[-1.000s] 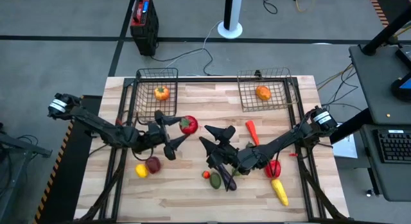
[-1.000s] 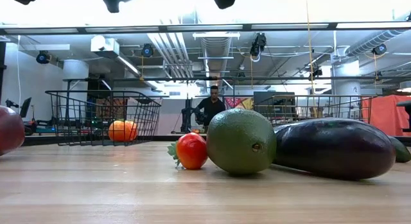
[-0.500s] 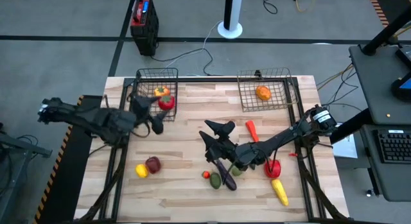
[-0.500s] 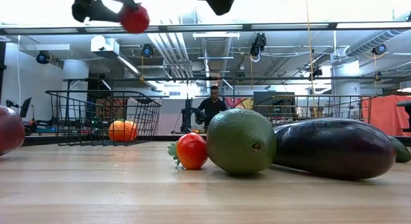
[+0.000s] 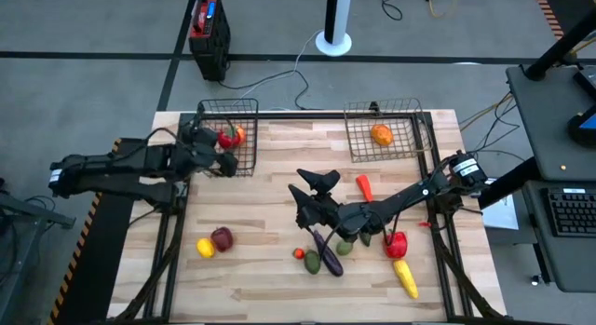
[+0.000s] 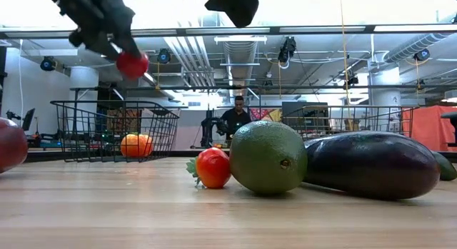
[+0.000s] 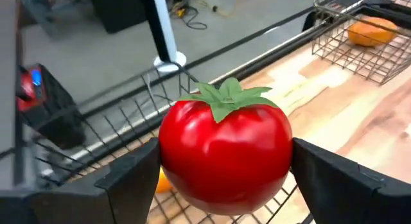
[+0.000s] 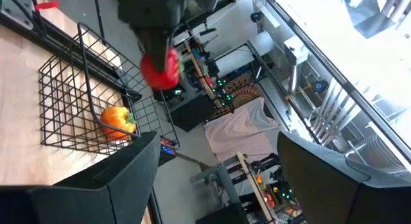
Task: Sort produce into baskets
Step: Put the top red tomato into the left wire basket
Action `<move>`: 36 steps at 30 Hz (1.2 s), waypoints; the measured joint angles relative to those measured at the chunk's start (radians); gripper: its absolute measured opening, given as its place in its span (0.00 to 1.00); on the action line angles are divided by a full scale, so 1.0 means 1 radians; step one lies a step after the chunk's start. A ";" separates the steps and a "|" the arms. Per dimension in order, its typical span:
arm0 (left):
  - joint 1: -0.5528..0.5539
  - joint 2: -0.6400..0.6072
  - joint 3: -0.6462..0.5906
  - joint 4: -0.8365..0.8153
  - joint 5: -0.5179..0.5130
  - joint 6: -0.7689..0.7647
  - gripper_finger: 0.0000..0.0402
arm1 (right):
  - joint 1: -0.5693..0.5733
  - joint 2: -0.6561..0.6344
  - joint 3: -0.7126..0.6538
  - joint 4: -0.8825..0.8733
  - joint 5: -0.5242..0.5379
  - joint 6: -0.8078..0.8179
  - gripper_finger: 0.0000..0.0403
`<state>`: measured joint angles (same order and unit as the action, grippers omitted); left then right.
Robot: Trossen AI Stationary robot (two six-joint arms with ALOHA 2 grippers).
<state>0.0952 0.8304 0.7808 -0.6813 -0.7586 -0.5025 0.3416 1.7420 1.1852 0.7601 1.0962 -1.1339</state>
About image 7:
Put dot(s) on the dark floor cabinet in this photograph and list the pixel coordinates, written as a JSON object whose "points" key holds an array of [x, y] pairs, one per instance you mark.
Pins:
{"points": [[115, 9]]}

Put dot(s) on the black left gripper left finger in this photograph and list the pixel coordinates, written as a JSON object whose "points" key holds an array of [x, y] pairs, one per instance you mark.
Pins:
{"points": [[128, 185]]}

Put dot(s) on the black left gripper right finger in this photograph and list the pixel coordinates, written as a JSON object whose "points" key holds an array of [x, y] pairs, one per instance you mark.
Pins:
{"points": [[337, 192]]}

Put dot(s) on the black and white pole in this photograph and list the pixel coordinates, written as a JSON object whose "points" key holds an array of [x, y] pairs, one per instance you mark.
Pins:
{"points": [[163, 25]]}

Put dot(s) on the red and black power box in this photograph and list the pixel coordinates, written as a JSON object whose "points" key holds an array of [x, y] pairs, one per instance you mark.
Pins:
{"points": [[48, 102]]}

